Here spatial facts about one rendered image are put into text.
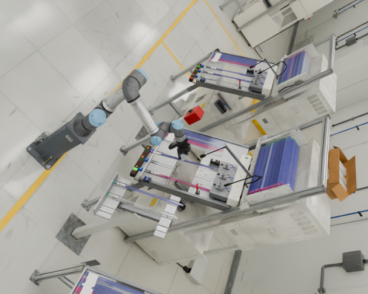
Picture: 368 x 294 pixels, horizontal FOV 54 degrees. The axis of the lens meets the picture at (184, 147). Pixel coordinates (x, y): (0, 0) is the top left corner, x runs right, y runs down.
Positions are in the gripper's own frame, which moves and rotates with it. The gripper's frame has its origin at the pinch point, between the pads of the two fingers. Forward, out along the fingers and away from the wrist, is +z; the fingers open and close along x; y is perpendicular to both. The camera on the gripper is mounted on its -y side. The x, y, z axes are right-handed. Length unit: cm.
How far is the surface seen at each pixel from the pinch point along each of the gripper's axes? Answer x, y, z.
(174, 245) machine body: -21, -15, 82
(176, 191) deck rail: -21.1, 0.2, 12.6
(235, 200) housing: -19.0, 43.4, 15.8
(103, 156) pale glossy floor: 27, -95, 32
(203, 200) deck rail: -21.1, 20.5, 18.0
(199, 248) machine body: -18, 7, 84
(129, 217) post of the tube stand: -53, -23, 10
